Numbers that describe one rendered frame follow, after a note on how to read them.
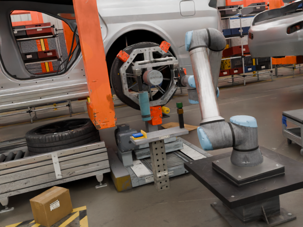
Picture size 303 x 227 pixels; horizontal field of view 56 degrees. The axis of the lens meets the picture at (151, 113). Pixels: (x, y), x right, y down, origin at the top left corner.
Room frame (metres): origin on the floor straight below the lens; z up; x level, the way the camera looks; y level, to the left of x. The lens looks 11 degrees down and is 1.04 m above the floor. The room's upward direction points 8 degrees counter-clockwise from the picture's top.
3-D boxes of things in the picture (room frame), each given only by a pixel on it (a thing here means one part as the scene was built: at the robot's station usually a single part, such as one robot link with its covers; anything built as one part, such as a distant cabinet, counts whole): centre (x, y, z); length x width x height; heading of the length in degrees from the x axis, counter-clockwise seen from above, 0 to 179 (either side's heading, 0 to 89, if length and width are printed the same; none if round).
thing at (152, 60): (2.57, -0.16, 1.03); 0.19 x 0.18 x 0.11; 17
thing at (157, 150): (2.12, -0.01, 0.21); 0.10 x 0.10 x 0.42; 17
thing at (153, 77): (2.59, -0.05, 0.85); 0.21 x 0.14 x 0.14; 17
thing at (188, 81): (2.21, -0.34, 0.81); 0.12 x 0.09 x 0.10; 17
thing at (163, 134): (2.12, -0.04, 0.44); 0.43 x 0.17 x 0.03; 107
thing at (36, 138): (2.63, 0.86, 0.39); 0.66 x 0.66 x 0.24
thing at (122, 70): (2.66, -0.03, 0.85); 0.54 x 0.07 x 0.54; 107
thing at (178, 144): (2.82, 0.02, 0.13); 0.50 x 0.36 x 0.10; 107
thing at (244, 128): (1.61, -0.52, 0.54); 0.17 x 0.15 x 0.18; 90
